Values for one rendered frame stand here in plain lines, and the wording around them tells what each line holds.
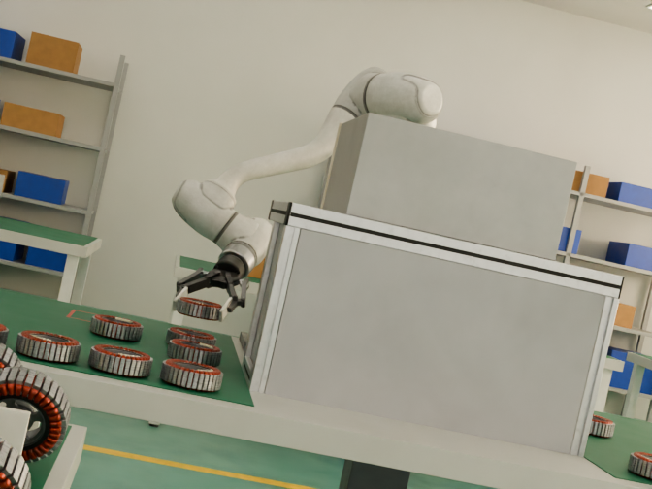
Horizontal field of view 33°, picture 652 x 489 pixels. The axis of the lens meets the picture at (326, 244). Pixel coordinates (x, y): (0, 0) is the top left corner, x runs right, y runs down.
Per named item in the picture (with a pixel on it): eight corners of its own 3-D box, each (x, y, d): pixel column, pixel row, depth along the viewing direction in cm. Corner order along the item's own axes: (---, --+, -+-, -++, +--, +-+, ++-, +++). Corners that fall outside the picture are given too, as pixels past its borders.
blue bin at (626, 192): (598, 200, 947) (602, 181, 947) (643, 211, 953) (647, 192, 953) (617, 201, 905) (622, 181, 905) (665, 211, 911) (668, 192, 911)
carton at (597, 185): (548, 188, 941) (552, 169, 941) (588, 198, 946) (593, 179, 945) (564, 188, 902) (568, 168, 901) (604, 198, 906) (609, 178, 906)
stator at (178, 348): (190, 367, 222) (194, 348, 222) (154, 353, 229) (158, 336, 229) (230, 369, 230) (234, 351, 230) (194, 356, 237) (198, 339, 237)
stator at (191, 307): (184, 309, 272) (188, 295, 272) (227, 320, 270) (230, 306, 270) (168, 311, 262) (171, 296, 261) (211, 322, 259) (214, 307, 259)
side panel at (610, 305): (526, 424, 247) (558, 283, 246) (538, 427, 247) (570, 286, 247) (569, 454, 219) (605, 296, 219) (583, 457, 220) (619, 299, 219)
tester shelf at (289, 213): (268, 219, 253) (272, 200, 253) (546, 280, 263) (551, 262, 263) (285, 225, 210) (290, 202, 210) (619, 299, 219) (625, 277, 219)
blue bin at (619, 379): (586, 376, 953) (594, 342, 953) (631, 386, 959) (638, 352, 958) (603, 385, 912) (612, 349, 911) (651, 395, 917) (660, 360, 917)
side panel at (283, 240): (241, 367, 238) (273, 220, 237) (254, 370, 239) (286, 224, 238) (248, 390, 210) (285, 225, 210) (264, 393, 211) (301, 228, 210)
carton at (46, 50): (31, 68, 881) (37, 38, 881) (76, 79, 887) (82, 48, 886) (24, 62, 842) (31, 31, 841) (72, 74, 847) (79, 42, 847)
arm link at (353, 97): (321, 100, 311) (354, 101, 301) (355, 56, 317) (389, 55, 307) (344, 133, 318) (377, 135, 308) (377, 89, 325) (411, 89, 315)
